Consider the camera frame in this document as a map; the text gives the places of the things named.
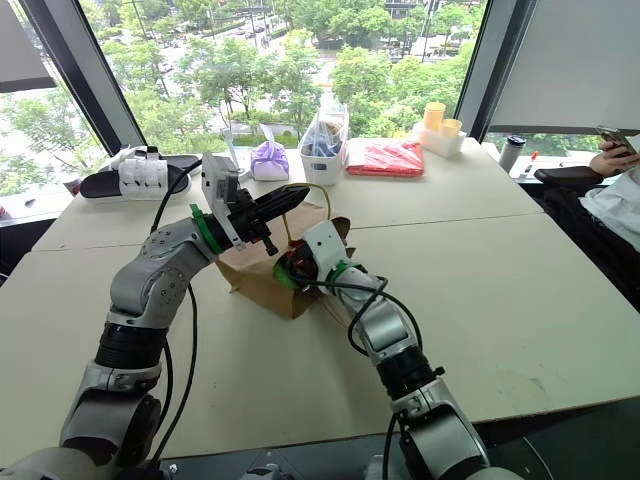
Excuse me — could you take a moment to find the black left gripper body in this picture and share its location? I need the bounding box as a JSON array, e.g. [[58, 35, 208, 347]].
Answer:
[[229, 187, 280, 258]]

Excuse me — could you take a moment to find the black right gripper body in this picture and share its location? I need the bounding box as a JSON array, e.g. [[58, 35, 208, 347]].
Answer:
[[287, 245, 322, 290]]

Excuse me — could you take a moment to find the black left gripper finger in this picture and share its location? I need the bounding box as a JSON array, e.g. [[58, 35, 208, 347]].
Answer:
[[256, 196, 308, 223], [252, 185, 312, 211]]

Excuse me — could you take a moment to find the green plush toy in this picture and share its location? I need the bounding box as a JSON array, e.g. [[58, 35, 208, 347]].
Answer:
[[272, 254, 305, 291]]

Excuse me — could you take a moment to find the brown paper bag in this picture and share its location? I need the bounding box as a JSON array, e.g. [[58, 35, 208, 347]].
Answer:
[[214, 182, 359, 321]]

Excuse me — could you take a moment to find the purple tied plastic bag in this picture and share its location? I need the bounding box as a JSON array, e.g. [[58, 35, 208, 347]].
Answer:
[[249, 124, 291, 182]]

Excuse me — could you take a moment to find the bystander bare hand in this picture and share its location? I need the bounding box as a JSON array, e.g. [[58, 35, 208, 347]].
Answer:
[[589, 141, 640, 177]]

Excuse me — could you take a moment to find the white plastic storage bin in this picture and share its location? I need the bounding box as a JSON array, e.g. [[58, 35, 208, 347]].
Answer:
[[298, 107, 350, 187]]

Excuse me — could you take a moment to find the clear plastic bags bundle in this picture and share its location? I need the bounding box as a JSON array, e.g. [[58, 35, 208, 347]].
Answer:
[[299, 102, 349, 157]]

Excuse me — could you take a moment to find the red packet stack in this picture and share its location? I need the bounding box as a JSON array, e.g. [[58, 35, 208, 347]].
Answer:
[[345, 137, 426, 178]]

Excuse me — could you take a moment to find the white rectangular tray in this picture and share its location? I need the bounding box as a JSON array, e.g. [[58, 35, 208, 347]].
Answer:
[[410, 122, 467, 160]]

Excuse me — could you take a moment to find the tall yellow cup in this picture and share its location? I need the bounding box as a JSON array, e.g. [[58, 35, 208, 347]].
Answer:
[[423, 101, 447, 134]]

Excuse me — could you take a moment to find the white tumbler black lid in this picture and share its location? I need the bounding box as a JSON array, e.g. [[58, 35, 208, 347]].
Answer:
[[498, 134, 527, 175]]

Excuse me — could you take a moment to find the black chair armrest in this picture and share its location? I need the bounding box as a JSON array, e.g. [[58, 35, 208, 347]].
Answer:
[[533, 165, 605, 189]]

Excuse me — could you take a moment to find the bystander white shirt body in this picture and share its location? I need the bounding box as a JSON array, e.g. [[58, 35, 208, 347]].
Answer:
[[542, 164, 640, 321]]

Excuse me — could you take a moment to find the smartphone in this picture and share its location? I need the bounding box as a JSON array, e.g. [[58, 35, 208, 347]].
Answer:
[[595, 125, 640, 156]]

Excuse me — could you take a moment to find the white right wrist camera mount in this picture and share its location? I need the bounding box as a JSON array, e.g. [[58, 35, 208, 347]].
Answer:
[[302, 219, 354, 281]]

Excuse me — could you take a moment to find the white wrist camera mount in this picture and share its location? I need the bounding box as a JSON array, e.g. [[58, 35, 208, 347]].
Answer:
[[201, 152, 247, 251], [302, 219, 354, 281]]

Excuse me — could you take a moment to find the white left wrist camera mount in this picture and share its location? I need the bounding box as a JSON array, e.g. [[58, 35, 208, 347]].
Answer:
[[201, 152, 247, 251]]

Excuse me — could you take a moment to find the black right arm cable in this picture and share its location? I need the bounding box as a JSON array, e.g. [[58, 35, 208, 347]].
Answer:
[[287, 272, 426, 359]]

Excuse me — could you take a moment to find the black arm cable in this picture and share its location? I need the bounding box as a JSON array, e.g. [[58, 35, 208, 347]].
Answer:
[[287, 272, 426, 359], [147, 158, 206, 466]]

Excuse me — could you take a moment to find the black white strap slipper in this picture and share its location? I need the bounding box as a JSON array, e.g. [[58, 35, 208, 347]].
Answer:
[[107, 144, 204, 174], [79, 147, 193, 201]]

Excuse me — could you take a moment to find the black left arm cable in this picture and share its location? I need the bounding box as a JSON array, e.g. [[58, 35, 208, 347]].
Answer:
[[147, 158, 206, 466]]

